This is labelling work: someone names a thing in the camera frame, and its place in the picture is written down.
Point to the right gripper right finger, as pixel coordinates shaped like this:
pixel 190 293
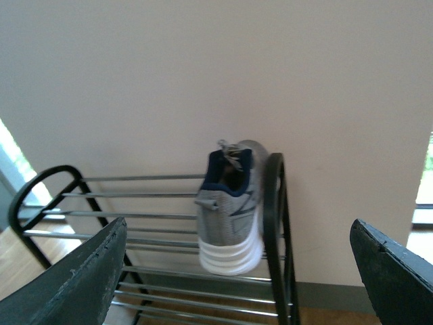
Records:
pixel 398 282

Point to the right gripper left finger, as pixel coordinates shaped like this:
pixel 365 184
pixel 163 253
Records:
pixel 78 289

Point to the grey sneaker navy collar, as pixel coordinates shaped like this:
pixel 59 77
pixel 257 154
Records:
pixel 229 204

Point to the black metal shoe rack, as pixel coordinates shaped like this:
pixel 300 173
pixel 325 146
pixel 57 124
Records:
pixel 162 281

